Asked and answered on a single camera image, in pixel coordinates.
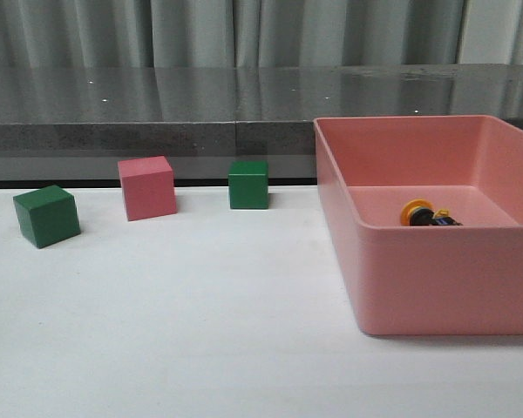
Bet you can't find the pink plastic bin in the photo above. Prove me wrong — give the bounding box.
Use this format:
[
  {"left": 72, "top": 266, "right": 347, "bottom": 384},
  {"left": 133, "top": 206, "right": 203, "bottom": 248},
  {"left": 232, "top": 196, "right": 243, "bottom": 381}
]
[{"left": 314, "top": 115, "right": 523, "bottom": 335}]

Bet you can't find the grey-green curtain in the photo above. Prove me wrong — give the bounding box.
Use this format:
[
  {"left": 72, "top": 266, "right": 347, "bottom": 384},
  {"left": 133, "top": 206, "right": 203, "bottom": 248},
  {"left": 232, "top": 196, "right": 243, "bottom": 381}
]
[{"left": 0, "top": 1, "right": 523, "bottom": 68}]

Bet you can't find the pink wooden cube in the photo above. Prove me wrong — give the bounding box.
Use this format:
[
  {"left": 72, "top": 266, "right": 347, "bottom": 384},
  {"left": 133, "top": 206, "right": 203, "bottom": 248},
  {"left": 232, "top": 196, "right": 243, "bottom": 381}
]
[{"left": 118, "top": 156, "right": 177, "bottom": 221}]

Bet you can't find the yellow push button switch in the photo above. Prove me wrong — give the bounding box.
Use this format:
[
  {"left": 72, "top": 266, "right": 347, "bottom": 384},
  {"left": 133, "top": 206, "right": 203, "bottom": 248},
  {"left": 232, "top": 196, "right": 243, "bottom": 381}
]
[{"left": 400, "top": 199, "right": 461, "bottom": 226}]

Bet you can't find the grey stone counter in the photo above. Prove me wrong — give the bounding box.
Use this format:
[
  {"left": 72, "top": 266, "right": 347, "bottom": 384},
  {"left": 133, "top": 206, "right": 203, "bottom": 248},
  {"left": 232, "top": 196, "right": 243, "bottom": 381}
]
[{"left": 0, "top": 64, "right": 523, "bottom": 187}]

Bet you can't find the right green wooden cube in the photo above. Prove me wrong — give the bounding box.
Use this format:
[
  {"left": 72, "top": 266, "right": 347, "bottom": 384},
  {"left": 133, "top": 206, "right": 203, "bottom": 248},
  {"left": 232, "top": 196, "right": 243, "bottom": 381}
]
[{"left": 228, "top": 161, "right": 269, "bottom": 209}]

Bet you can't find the left green wooden cube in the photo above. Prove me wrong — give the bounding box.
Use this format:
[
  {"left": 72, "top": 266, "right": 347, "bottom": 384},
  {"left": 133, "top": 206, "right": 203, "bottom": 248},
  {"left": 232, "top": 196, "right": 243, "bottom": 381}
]
[{"left": 13, "top": 185, "right": 81, "bottom": 248}]

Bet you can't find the green wooden cube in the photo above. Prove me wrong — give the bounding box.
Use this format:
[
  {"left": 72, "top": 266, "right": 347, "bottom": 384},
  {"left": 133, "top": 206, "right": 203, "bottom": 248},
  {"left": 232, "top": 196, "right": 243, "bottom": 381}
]
[
  {"left": 228, "top": 161, "right": 269, "bottom": 209},
  {"left": 13, "top": 185, "right": 81, "bottom": 248}
]

